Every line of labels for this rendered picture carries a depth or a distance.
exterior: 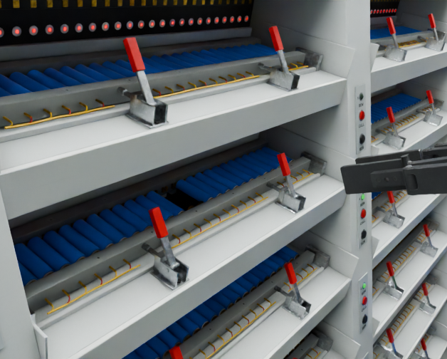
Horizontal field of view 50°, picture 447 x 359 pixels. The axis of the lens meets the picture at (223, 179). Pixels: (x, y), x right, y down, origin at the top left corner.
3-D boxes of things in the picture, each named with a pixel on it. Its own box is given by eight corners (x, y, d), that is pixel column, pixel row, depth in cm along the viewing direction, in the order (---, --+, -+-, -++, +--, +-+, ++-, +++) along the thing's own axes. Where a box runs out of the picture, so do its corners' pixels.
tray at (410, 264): (448, 248, 149) (465, 211, 143) (366, 352, 106) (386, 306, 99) (388, 219, 159) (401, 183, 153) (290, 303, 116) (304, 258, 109)
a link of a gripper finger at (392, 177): (428, 180, 44) (418, 189, 42) (376, 184, 47) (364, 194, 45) (426, 164, 44) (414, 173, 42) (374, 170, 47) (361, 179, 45)
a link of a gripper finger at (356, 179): (415, 186, 46) (412, 189, 45) (349, 192, 51) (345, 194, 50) (408, 157, 45) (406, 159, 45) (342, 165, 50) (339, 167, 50)
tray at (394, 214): (450, 191, 144) (468, 150, 137) (365, 276, 100) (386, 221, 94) (388, 164, 154) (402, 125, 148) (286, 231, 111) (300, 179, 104)
